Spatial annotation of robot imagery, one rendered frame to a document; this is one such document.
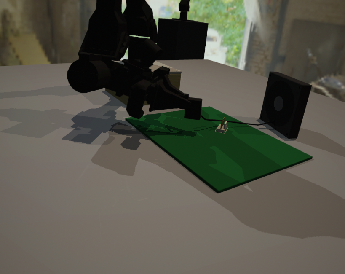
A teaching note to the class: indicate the green circuit board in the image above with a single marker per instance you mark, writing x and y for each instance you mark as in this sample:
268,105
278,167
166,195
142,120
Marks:
222,154

